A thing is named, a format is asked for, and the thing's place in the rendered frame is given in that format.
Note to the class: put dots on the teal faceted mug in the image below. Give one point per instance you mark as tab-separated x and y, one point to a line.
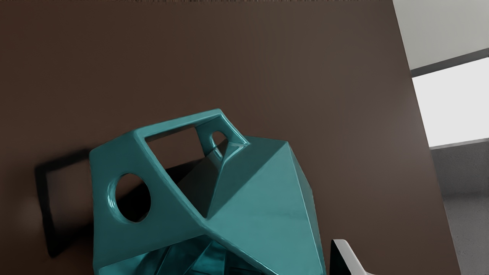
259	206

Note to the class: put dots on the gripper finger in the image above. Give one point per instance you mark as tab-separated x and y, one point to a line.
344	261

